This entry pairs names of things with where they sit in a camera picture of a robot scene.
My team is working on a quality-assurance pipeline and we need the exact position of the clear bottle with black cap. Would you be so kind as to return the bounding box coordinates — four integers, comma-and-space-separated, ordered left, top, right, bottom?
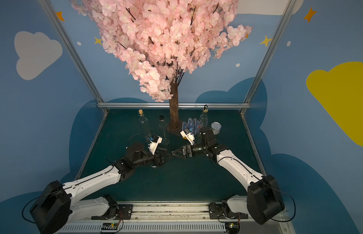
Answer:
159, 115, 170, 146

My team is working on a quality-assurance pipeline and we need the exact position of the clear bottle with cork stopper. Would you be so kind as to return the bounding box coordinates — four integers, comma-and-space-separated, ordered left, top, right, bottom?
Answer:
138, 109, 152, 137

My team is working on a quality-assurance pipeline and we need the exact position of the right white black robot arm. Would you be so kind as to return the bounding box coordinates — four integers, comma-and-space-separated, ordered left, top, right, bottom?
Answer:
172, 129, 285, 225

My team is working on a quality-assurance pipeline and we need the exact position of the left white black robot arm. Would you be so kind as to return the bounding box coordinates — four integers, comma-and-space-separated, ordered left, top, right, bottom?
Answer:
30, 142, 172, 234

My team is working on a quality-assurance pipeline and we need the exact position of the tall clear bottle gold stopper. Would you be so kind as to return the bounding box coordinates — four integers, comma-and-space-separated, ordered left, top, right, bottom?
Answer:
200, 104, 208, 129

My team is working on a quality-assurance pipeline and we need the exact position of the blue dotted white work glove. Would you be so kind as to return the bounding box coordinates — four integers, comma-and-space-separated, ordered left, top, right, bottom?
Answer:
182, 118, 203, 136

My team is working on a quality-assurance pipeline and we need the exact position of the small metal tin can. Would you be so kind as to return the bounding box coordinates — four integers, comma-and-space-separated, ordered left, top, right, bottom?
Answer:
211, 122, 222, 135

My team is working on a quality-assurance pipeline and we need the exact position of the left small circuit board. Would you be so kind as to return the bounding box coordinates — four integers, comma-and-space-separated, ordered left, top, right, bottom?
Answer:
100, 222, 120, 234

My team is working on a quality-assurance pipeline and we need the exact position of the small circuit board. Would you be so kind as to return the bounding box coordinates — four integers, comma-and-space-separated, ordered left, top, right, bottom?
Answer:
224, 222, 240, 234
100, 222, 120, 234

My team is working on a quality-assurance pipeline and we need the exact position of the right small circuit board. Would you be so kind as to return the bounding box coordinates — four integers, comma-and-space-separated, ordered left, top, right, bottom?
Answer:
224, 222, 240, 234

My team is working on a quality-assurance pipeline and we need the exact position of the pink cherry blossom tree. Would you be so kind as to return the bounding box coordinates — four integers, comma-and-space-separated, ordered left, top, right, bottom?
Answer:
71, 0, 252, 128

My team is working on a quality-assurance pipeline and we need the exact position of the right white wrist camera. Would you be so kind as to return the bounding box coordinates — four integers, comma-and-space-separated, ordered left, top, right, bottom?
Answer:
180, 128, 195, 145

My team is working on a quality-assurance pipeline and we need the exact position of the tree metal base plate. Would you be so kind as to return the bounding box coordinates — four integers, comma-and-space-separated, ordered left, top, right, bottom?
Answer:
168, 123, 182, 137

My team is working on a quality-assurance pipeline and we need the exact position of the aluminium back frame bar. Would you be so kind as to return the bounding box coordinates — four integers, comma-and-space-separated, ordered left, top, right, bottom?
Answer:
97, 102, 251, 110

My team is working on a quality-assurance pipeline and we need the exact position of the aluminium front rail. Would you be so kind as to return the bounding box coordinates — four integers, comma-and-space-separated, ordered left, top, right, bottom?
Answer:
55, 198, 296, 234

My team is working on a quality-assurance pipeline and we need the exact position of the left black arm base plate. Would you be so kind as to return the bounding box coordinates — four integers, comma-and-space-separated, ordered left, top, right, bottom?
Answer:
91, 204, 133, 220

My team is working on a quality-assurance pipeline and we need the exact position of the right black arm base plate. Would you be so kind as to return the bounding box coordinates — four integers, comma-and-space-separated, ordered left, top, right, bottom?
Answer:
208, 202, 249, 220

